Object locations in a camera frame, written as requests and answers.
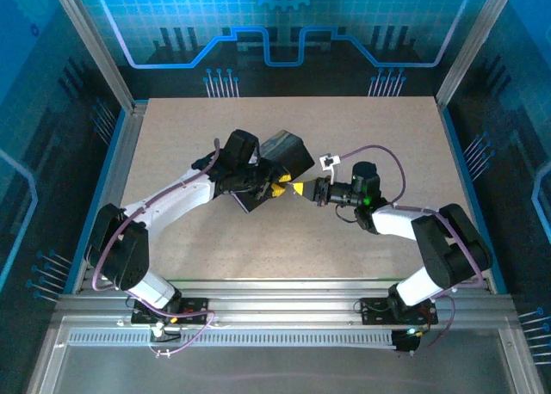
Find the small silver key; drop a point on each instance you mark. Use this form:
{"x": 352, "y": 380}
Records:
{"x": 295, "y": 188}

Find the black box with painting lid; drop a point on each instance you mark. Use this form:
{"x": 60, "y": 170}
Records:
{"x": 288, "y": 153}

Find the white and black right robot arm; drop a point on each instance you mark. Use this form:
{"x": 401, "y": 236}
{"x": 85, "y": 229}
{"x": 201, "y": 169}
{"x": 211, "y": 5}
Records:
{"x": 396, "y": 219}

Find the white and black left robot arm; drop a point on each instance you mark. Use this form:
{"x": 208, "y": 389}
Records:
{"x": 172, "y": 196}

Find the black controller box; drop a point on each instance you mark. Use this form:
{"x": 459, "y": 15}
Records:
{"x": 406, "y": 342}

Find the grey metal front shelf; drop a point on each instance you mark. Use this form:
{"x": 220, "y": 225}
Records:
{"x": 280, "y": 372}

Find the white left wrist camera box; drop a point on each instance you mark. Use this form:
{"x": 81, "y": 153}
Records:
{"x": 253, "y": 160}

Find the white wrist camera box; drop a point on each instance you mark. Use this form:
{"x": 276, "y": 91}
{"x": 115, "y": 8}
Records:
{"x": 329, "y": 161}
{"x": 253, "y": 160}

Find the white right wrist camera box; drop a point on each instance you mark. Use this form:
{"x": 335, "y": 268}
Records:
{"x": 329, "y": 161}

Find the aluminium front rail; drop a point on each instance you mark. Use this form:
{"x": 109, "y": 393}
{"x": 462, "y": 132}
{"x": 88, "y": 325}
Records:
{"x": 280, "y": 299}

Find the aluminium rail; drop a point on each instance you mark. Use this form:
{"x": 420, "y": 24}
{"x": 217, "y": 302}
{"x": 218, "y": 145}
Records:
{"x": 125, "y": 153}
{"x": 280, "y": 299}

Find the aluminium left side rail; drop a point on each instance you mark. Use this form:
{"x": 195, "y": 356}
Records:
{"x": 125, "y": 153}

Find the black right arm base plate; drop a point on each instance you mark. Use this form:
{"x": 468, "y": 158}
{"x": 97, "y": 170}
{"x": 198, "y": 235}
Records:
{"x": 372, "y": 312}

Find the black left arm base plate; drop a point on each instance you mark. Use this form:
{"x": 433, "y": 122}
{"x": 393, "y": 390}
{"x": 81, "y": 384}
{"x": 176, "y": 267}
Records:
{"x": 193, "y": 305}

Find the aluminium right frame post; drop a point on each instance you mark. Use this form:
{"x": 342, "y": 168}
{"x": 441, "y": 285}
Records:
{"x": 473, "y": 45}

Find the aluminium frame post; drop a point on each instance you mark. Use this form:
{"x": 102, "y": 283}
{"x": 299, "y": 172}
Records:
{"x": 90, "y": 45}
{"x": 473, "y": 45}

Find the aluminium left frame post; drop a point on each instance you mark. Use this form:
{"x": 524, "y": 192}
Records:
{"x": 90, "y": 45}

